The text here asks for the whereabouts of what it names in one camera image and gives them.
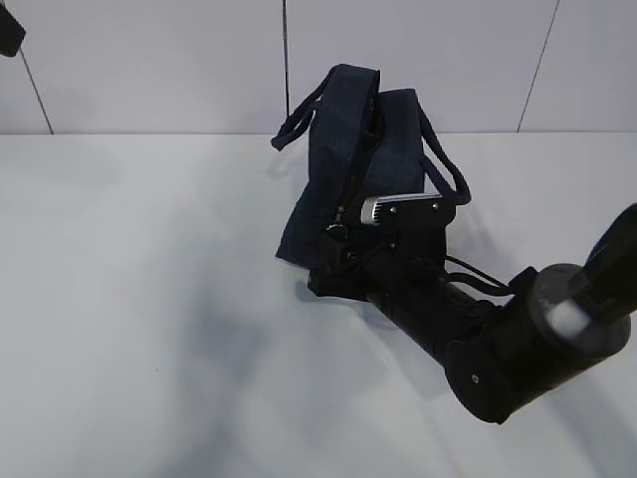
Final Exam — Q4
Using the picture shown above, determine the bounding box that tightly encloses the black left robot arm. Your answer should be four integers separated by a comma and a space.
0, 4, 26, 58

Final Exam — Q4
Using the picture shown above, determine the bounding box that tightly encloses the dark blue lunch bag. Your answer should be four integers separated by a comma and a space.
271, 64, 471, 270

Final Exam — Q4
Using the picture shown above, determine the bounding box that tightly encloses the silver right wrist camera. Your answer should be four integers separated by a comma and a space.
359, 193, 456, 233

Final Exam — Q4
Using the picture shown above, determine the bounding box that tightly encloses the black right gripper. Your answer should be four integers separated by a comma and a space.
308, 226, 447, 302

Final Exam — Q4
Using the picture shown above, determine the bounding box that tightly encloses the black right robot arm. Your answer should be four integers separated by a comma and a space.
309, 195, 636, 423

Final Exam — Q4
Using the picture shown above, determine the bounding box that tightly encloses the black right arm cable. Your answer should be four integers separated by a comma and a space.
442, 254, 514, 300

